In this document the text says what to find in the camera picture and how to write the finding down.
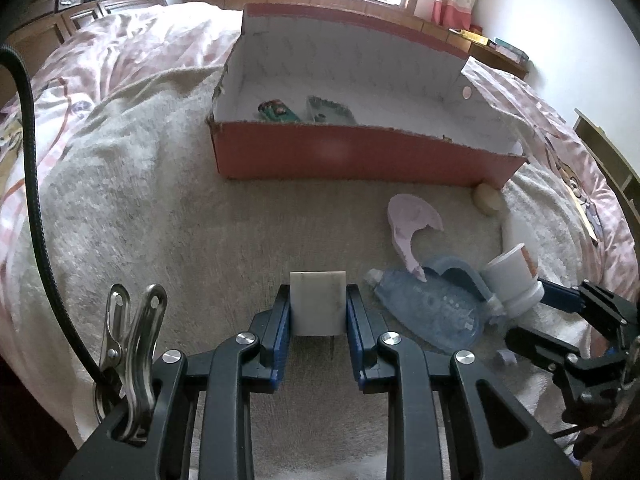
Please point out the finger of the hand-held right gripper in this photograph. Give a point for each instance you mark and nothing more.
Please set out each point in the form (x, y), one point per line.
(535, 342)
(562, 296)

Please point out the white bottle with orange label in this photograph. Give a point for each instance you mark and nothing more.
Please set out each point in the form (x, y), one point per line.
(507, 275)

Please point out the yellow book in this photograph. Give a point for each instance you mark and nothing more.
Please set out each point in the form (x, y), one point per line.
(470, 36)

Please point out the teal printed small box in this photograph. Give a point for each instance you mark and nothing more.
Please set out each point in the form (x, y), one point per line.
(277, 110)

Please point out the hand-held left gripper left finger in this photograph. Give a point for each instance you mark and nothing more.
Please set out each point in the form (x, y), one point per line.
(282, 325)

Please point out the red cardboard box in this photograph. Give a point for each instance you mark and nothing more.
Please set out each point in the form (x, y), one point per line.
(325, 152)

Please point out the light wooden frame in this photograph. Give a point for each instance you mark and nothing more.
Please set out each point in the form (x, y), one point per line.
(615, 160)

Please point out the beige fleece blanket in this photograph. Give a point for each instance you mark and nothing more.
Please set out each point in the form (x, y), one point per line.
(150, 210)

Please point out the pink plastic piece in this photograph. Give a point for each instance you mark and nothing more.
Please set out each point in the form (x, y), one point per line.
(407, 215)

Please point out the pink printed quilt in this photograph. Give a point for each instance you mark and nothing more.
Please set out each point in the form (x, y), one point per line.
(125, 45)

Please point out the teal book stack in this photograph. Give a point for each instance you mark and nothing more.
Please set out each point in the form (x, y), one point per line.
(510, 51)

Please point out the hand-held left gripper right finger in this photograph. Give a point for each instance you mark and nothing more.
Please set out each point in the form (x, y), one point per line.
(355, 330)

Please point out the white plug charger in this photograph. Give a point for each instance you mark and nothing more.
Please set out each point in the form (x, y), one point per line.
(317, 305)

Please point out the blue plastic case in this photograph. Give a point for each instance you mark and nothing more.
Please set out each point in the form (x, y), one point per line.
(435, 305)

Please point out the steel spring clip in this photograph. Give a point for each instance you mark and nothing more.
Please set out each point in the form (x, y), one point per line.
(140, 340)

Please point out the dark wooden headboard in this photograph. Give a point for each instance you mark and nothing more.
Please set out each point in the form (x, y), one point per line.
(75, 15)

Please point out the beige round pebble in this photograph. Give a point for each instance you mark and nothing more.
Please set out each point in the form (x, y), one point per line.
(487, 200)

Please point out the grey plastic cover plate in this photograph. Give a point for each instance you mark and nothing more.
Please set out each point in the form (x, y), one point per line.
(330, 110)

